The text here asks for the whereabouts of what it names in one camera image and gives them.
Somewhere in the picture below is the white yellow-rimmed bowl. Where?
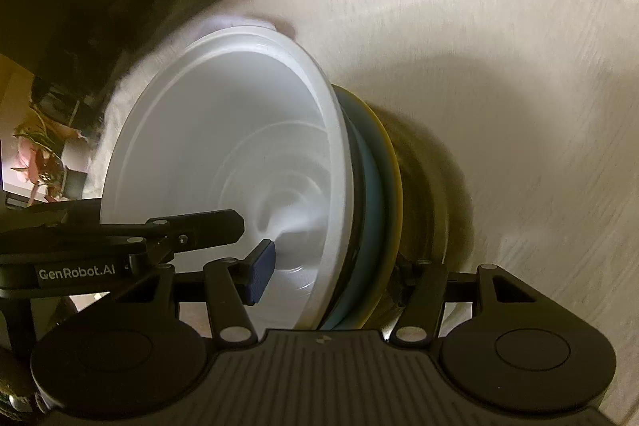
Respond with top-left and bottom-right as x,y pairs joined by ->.
333,85 -> 403,330

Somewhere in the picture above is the stainless steel bowl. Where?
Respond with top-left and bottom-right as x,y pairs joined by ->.
366,106 -> 473,332

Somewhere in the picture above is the white foam cup bowl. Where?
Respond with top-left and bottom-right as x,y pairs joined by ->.
101,26 -> 355,331

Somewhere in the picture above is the red rectangular tray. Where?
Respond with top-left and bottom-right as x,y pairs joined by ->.
195,14 -> 296,39

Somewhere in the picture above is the white fluffy cloth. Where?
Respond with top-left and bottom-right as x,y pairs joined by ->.
84,0 -> 639,416

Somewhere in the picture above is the blue enamel bowl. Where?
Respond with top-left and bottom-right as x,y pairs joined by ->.
319,87 -> 385,330

